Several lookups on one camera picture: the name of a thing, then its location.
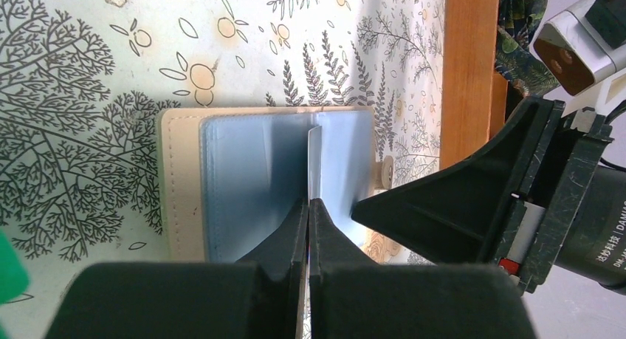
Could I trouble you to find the orange compartment tray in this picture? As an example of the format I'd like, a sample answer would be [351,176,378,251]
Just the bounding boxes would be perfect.
[439,0,508,169]

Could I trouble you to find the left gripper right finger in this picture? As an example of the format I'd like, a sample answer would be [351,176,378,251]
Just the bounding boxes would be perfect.
[309,199,376,338]

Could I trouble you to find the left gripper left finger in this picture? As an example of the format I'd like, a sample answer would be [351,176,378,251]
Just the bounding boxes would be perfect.
[238,199,309,338]

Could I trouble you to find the black credit card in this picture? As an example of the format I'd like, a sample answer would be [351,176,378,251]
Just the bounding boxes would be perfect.
[295,126,323,338]

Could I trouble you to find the dark floral rolled sock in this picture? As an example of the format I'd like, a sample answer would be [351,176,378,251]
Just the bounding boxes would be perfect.
[495,0,560,97]

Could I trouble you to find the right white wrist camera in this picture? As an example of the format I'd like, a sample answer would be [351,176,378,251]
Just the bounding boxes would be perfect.
[534,0,625,115]

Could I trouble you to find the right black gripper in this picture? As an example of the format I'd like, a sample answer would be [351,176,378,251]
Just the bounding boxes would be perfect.
[351,97,625,294]

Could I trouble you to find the beige blue card holder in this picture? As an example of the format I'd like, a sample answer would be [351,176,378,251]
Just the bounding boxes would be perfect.
[156,106,393,263]

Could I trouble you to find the green plastic bin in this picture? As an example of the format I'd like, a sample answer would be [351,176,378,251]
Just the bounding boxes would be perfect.
[1,231,30,304]

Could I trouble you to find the floral patterned table mat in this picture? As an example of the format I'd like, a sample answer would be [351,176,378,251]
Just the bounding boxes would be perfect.
[1,0,445,338]

